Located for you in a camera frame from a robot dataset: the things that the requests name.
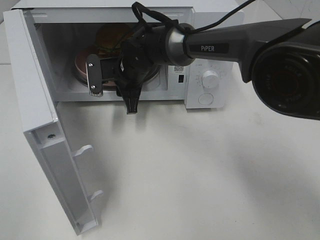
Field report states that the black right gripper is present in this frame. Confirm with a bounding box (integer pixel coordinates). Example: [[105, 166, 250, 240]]
[[100, 42, 155, 115]]

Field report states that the pink round plate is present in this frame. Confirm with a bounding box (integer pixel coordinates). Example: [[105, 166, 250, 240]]
[[74, 45, 120, 86]]

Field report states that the burger with lettuce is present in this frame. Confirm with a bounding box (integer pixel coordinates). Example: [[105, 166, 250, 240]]
[[94, 23, 133, 54]]

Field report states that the round white door button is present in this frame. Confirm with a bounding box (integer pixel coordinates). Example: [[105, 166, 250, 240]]
[[198, 93, 214, 106]]

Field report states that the white timer knob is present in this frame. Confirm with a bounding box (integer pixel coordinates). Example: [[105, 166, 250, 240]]
[[201, 70, 220, 89]]

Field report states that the white microwave door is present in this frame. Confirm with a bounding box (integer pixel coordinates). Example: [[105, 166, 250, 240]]
[[3, 9, 101, 235]]

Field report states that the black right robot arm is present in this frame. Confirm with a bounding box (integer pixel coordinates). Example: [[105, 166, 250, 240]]
[[100, 18, 320, 120]]

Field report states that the glass microwave turntable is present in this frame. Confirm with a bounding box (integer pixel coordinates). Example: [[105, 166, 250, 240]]
[[72, 66, 161, 90]]

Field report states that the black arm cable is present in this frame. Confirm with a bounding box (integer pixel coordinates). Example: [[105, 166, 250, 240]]
[[109, 0, 258, 55]]

